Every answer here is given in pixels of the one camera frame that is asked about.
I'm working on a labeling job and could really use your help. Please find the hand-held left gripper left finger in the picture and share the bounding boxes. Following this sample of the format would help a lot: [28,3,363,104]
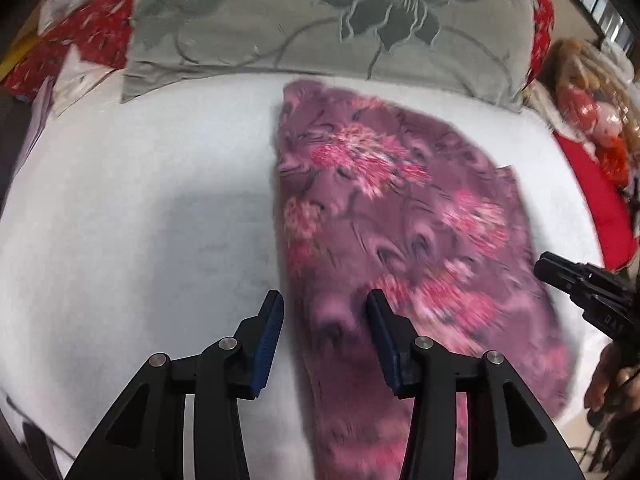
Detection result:
[65,290,286,480]

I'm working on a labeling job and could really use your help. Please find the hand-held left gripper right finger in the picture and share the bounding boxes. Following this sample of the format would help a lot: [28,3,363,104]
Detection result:
[365,288,586,480]

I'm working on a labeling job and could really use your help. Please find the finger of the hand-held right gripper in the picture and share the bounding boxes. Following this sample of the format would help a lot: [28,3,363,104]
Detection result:
[533,251,608,311]

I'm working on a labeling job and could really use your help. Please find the pink floral garment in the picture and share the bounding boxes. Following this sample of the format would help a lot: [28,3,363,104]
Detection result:
[272,79,576,480]

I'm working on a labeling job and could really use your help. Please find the person's right hand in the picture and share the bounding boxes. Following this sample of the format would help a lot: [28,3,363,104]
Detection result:
[583,341,640,426]

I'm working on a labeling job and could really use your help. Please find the plain red cushion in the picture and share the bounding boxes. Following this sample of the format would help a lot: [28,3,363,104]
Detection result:
[552,132,640,270]

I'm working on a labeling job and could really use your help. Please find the doll in red dress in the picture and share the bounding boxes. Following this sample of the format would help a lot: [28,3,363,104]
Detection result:
[542,39,640,188]

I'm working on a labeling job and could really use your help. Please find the white bed sheet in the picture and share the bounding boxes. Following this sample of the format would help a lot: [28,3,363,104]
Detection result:
[0,72,618,480]

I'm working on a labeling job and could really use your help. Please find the grey floral pillow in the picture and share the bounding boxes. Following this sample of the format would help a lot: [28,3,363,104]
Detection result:
[121,0,538,113]

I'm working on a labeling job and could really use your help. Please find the white papers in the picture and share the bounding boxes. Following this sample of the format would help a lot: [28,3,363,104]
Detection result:
[47,42,120,117]

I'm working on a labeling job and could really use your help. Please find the red printed cloth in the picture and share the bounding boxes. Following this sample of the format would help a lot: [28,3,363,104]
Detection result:
[4,0,140,102]

